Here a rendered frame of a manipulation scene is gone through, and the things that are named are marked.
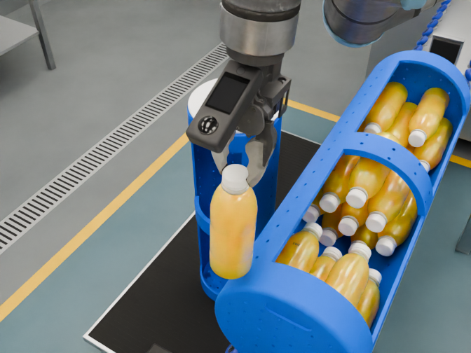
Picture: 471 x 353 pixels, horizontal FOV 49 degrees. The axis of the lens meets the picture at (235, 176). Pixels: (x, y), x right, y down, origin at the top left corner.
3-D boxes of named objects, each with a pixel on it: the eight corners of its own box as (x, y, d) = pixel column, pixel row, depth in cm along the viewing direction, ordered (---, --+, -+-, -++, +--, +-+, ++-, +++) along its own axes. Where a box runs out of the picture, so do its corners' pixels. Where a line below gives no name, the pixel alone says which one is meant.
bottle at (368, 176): (367, 150, 125) (338, 199, 113) (375, 127, 119) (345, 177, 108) (395, 161, 122) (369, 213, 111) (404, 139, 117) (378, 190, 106)
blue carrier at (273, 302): (451, 150, 153) (488, 68, 133) (342, 418, 98) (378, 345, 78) (358, 118, 162) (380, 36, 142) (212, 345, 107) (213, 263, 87)
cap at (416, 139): (408, 130, 132) (406, 134, 131) (423, 128, 129) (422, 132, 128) (412, 143, 133) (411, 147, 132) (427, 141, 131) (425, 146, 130)
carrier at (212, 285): (214, 243, 229) (189, 295, 210) (207, 71, 169) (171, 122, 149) (277, 260, 222) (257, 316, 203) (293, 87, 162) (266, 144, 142)
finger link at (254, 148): (283, 172, 77) (281, 118, 72) (265, 196, 73) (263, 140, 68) (264, 168, 78) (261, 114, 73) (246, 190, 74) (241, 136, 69)
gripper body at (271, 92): (287, 115, 73) (301, 35, 65) (261, 147, 67) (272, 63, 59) (239, 98, 75) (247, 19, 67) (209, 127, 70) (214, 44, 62)
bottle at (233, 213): (260, 265, 88) (269, 185, 75) (227, 286, 85) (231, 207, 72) (233, 239, 92) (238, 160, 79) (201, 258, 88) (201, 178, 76)
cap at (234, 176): (254, 185, 75) (255, 176, 74) (233, 197, 74) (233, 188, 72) (237, 171, 78) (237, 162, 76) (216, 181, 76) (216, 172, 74)
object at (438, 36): (452, 78, 183) (465, 38, 172) (449, 84, 181) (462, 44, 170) (423, 71, 187) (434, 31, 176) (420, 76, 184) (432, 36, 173)
